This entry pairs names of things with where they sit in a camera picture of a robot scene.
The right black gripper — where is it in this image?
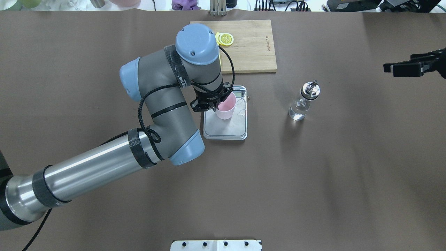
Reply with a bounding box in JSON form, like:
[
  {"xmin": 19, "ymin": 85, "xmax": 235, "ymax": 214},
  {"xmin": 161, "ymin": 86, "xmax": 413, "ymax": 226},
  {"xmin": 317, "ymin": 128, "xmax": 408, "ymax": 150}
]
[{"xmin": 383, "ymin": 48, "xmax": 446, "ymax": 79}]

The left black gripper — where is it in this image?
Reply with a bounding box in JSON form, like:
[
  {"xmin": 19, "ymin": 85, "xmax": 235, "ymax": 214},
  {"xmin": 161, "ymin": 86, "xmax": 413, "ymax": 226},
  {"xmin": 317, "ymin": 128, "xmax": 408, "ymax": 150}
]
[{"xmin": 192, "ymin": 82, "xmax": 233, "ymax": 112}]

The pink plastic cup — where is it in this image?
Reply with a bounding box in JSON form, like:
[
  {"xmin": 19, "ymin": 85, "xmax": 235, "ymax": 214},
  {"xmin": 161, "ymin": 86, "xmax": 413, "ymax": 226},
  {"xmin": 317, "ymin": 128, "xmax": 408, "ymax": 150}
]
[{"xmin": 216, "ymin": 93, "xmax": 237, "ymax": 120}]

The clear glass sauce bottle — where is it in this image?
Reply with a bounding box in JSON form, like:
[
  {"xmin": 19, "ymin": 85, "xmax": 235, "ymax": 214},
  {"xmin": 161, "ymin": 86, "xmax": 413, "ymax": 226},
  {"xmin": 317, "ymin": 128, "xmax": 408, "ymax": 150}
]
[{"xmin": 288, "ymin": 80, "xmax": 321, "ymax": 121}]

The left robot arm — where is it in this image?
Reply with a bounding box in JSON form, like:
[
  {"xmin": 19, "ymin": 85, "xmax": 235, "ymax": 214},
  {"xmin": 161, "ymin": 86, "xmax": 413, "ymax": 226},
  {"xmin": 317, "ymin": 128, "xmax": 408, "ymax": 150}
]
[{"xmin": 1, "ymin": 23, "xmax": 233, "ymax": 230}]

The silver digital kitchen scale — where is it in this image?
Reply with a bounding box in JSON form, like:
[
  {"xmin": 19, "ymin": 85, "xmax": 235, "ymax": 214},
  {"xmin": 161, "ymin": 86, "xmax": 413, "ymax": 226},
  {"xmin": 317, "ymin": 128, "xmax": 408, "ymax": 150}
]
[{"xmin": 202, "ymin": 85, "xmax": 247, "ymax": 141}]

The front lemon slice of pair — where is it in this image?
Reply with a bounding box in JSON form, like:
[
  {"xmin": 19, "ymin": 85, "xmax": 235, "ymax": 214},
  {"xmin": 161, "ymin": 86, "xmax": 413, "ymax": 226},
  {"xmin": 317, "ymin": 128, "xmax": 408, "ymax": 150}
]
[{"xmin": 220, "ymin": 33, "xmax": 234, "ymax": 46}]

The wooden cutting board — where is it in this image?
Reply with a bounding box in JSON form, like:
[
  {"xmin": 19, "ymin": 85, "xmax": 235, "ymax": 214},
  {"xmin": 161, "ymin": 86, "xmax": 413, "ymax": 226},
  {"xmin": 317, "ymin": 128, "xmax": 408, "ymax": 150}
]
[{"xmin": 200, "ymin": 20, "xmax": 277, "ymax": 74}]

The hidden lemon slice of pair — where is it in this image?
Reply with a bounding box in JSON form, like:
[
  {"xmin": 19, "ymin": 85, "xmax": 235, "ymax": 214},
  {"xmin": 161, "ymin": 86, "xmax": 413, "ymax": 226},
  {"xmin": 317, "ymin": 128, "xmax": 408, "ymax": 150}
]
[{"xmin": 215, "ymin": 32, "xmax": 223, "ymax": 46}]

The black thermos bottle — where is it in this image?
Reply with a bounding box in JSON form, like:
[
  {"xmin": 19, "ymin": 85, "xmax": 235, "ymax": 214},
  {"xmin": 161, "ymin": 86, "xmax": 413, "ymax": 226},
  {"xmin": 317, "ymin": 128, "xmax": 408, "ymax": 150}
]
[{"xmin": 226, "ymin": 0, "xmax": 238, "ymax": 8}]

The purple cloth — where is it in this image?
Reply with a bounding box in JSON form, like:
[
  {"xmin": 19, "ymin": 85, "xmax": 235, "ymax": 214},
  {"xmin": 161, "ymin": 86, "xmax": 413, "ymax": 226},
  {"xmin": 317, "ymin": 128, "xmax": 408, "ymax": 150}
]
[{"xmin": 172, "ymin": 0, "xmax": 201, "ymax": 11}]

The black power strip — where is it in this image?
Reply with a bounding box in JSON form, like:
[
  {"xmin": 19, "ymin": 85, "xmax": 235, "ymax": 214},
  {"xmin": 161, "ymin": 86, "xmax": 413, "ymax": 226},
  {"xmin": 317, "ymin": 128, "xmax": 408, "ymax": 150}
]
[{"xmin": 251, "ymin": 0, "xmax": 311, "ymax": 12}]

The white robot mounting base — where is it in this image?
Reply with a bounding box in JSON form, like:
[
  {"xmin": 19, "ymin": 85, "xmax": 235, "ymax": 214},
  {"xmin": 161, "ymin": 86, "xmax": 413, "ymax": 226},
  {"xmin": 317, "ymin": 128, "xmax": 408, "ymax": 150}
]
[{"xmin": 170, "ymin": 239, "xmax": 263, "ymax": 251}]

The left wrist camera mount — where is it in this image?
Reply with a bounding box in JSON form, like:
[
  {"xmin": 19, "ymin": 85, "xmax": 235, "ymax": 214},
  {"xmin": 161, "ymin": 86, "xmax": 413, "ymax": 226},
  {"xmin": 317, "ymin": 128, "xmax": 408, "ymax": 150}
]
[{"xmin": 189, "ymin": 98, "xmax": 212, "ymax": 112}]

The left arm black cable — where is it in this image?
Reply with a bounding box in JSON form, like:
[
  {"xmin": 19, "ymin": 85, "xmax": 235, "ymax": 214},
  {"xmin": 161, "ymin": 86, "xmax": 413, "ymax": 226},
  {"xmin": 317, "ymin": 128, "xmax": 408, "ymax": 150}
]
[{"xmin": 22, "ymin": 45, "xmax": 236, "ymax": 251}]

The aluminium frame post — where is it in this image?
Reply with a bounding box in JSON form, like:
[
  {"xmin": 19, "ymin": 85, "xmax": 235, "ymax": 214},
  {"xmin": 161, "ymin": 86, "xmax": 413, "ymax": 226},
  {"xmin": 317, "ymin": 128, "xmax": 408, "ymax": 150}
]
[{"xmin": 209, "ymin": 0, "xmax": 227, "ymax": 16}]

